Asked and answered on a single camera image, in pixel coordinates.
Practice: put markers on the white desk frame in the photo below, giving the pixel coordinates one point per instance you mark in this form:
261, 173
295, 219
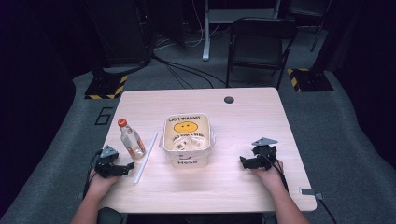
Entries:
206, 37

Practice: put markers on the clear bottle with orange cap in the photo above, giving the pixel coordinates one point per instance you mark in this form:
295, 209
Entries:
132, 141

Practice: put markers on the grey table clamp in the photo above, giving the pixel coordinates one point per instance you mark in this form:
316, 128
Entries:
308, 192
80, 196

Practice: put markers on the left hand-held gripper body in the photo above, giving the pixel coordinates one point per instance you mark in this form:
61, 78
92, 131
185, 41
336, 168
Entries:
106, 163

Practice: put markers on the dark cabinet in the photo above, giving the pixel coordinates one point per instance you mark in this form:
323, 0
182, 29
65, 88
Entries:
121, 31

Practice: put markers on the smiley print plastic bag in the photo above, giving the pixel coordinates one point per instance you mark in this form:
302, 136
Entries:
186, 132

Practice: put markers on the person's left hand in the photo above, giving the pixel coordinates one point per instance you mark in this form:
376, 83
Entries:
102, 183

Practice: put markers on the white straw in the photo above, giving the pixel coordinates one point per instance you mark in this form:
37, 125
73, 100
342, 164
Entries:
146, 157

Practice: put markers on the black folding chair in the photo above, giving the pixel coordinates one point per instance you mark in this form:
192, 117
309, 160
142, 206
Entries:
261, 46

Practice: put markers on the white square bin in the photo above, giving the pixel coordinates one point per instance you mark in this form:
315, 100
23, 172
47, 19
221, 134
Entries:
186, 155

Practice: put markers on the striped black stand base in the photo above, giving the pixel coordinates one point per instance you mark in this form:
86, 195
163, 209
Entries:
308, 79
106, 87

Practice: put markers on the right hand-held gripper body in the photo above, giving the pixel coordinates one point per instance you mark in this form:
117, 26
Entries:
264, 154

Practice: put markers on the black armrest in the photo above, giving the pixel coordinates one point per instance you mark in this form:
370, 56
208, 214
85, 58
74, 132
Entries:
270, 219
109, 216

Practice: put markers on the person's right hand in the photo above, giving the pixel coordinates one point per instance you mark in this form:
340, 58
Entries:
270, 176

